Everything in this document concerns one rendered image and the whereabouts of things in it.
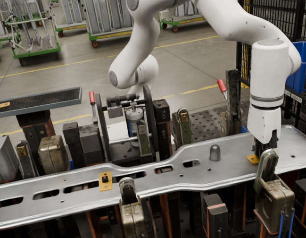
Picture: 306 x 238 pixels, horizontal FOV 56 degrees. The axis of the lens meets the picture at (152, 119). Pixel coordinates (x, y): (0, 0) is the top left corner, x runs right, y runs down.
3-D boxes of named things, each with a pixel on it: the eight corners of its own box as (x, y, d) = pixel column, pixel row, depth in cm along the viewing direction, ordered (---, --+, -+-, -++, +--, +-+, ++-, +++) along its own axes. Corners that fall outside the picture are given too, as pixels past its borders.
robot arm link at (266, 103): (243, 89, 79) (243, 98, 80) (260, 101, 71) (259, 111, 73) (271, 83, 80) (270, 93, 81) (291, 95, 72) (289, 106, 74)
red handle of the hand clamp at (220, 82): (229, 115, 98) (214, 79, 105) (228, 118, 99) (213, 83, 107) (241, 113, 98) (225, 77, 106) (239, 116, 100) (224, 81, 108)
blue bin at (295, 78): (298, 94, 114) (302, 63, 108) (268, 71, 142) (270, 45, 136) (339, 89, 114) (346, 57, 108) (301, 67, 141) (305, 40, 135)
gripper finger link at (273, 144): (267, 118, 77) (259, 125, 82) (277, 145, 74) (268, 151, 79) (271, 117, 77) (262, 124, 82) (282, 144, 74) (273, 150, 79)
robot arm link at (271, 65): (263, 83, 81) (243, 93, 76) (266, 36, 75) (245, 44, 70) (292, 89, 75) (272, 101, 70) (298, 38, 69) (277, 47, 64)
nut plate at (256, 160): (252, 164, 83) (252, 160, 82) (245, 157, 86) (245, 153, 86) (278, 158, 84) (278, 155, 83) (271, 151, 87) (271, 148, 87)
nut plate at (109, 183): (112, 189, 80) (111, 185, 80) (99, 191, 80) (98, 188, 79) (111, 171, 88) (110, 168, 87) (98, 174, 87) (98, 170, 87)
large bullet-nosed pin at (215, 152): (212, 166, 87) (211, 148, 84) (208, 160, 90) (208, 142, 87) (222, 164, 88) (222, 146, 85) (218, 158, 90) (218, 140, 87)
